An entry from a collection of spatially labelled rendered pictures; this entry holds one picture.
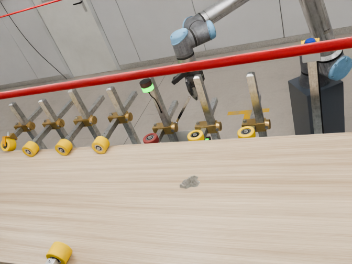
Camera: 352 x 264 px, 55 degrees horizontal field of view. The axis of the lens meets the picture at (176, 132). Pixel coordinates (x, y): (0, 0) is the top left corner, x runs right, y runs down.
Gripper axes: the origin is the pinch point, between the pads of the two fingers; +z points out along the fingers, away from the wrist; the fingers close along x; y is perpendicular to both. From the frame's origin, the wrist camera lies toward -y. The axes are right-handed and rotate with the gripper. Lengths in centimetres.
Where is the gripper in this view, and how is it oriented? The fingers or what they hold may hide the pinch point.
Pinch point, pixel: (195, 98)
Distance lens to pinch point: 181.3
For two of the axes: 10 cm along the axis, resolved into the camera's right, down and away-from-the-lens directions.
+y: 9.1, -0.6, -4.1
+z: 3.0, 7.7, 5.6
